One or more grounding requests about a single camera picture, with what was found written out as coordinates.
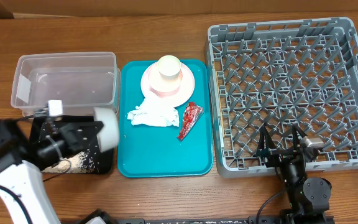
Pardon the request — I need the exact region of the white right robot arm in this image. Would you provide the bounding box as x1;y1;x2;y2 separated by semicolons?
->
254;125;334;223

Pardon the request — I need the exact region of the grey dish rack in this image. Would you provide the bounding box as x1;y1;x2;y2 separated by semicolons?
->
206;17;358;178

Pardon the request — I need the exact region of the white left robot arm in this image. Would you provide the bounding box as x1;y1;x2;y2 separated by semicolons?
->
0;119;104;223

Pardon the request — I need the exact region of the pile of rice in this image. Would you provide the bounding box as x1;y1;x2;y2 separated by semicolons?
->
43;149;103;174

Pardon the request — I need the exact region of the black tray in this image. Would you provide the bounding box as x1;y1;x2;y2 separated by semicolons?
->
29;118;114;175

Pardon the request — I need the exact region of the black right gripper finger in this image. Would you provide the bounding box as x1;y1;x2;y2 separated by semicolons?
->
291;124;307;152
256;126;277;156

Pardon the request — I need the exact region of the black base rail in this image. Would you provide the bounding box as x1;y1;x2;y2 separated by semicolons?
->
82;208;335;224

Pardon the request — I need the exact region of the teal serving tray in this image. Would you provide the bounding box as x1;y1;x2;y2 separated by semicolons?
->
117;59;213;178

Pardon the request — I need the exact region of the pink plate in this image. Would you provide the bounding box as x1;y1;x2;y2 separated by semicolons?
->
140;62;195;108

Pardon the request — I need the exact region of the pink bowl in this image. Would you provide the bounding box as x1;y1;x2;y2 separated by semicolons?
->
148;64;183;94

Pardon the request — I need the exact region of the grey bowl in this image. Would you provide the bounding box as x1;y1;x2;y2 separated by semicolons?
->
93;107;119;152

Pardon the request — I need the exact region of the cream cup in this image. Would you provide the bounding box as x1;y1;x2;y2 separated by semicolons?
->
157;55;181;79

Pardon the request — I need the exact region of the clear plastic bin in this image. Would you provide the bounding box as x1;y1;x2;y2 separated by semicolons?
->
11;52;121;116

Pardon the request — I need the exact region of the white napkin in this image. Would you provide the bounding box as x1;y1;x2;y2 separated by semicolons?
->
127;98;180;127

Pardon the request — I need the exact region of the red snack wrapper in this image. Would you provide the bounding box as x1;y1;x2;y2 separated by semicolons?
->
177;102;204;141

